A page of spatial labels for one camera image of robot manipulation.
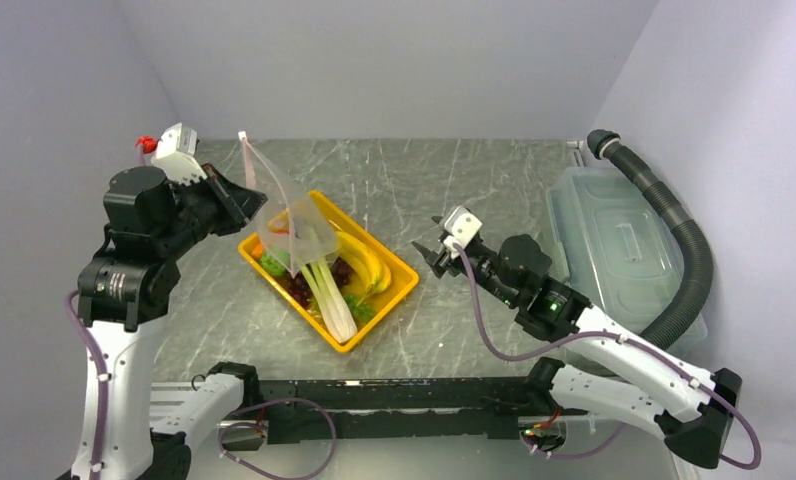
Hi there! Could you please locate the clear zip top bag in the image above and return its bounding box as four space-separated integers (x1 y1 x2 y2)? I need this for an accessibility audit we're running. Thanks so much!
238 131 338 274

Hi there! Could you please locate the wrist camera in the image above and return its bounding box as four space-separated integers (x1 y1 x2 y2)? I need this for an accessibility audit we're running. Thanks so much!
438 205 483 259
135 122 208 186

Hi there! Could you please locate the dark red grape bunch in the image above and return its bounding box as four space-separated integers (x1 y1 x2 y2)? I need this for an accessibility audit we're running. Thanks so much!
281 258 353 309

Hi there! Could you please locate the yellow plastic tray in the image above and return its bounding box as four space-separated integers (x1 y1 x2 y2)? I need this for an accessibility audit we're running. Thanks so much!
238 190 419 354

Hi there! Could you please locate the orange red fruit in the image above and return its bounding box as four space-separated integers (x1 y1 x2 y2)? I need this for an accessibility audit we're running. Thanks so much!
251 217 289 259

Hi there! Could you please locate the yellow banana bunch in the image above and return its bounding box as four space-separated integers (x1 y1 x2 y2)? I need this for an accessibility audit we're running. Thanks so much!
336 231 392 296

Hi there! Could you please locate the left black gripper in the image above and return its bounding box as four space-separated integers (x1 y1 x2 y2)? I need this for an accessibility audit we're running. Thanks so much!
155 161 267 259

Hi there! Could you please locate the green grape bunch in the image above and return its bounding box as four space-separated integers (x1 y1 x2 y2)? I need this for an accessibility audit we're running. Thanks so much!
343 293 376 328

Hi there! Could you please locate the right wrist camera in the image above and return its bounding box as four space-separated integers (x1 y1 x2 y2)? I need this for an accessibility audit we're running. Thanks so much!
438 205 483 259

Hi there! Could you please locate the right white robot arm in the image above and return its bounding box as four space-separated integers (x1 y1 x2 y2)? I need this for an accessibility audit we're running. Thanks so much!
413 208 748 469

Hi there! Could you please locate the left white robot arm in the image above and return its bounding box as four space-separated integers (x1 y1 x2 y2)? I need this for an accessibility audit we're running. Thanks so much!
64 163 267 479

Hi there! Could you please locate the celery stalk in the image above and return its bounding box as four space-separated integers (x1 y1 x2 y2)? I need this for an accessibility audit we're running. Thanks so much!
301 258 357 344

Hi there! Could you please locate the green custard apple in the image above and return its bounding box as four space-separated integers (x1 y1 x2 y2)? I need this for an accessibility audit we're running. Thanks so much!
258 249 290 278

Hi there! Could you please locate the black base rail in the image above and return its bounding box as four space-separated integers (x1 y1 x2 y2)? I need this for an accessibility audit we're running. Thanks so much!
224 377 567 445

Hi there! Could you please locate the black corrugated hose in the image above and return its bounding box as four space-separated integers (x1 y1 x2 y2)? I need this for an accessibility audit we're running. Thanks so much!
586 129 715 351

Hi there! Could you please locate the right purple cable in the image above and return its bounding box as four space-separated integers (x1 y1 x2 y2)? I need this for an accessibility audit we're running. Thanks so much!
454 245 764 472

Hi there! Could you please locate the clear plastic storage box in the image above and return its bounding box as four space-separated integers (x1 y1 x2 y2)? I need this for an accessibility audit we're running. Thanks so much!
539 167 683 334

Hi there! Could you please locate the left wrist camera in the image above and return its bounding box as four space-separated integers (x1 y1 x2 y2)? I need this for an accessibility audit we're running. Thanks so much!
135 122 208 186

